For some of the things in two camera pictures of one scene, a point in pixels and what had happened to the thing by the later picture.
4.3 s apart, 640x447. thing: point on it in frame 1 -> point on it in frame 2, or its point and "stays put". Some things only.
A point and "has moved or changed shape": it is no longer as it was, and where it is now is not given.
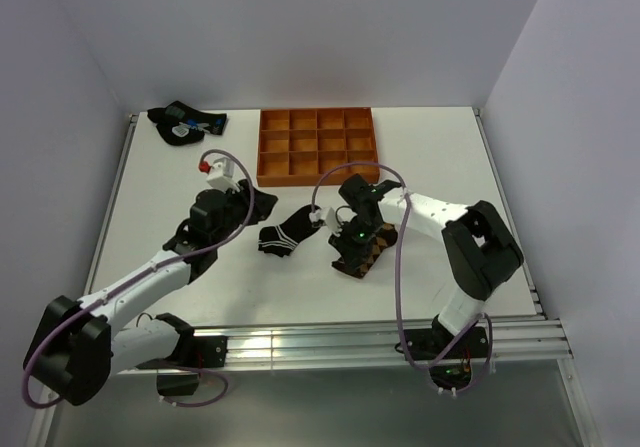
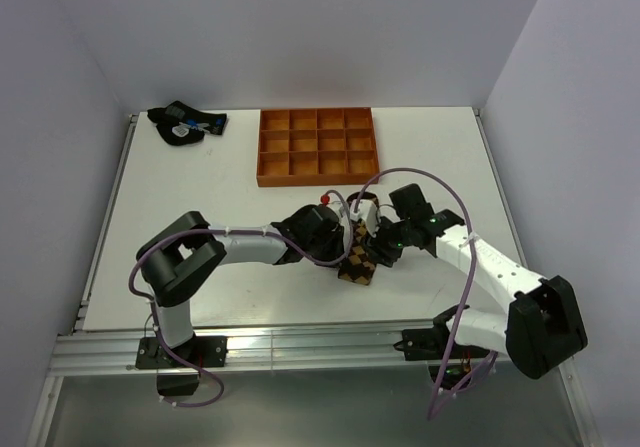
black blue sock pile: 180,124 stays put
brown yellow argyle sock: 385,240 has moved or changed shape
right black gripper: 354,255 -> 378,250
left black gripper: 263,203 -> 338,251
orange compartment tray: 298,145 stays put
